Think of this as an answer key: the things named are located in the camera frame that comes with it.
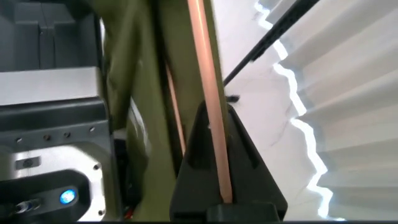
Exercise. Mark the black clothes rack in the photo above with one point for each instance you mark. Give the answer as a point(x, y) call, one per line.
point(273, 31)

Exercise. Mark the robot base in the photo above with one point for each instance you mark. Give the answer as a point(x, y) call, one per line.
point(46, 87)

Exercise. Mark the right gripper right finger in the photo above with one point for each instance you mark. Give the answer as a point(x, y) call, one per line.
point(255, 186)

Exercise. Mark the pink clothes hanger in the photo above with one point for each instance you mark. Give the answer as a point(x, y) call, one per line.
point(211, 93)

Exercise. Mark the green printed garment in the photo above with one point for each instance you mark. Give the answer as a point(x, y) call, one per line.
point(146, 93)

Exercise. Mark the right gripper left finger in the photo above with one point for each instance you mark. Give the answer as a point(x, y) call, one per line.
point(196, 174)

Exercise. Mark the white curtain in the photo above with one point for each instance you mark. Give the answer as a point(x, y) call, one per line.
point(357, 93)

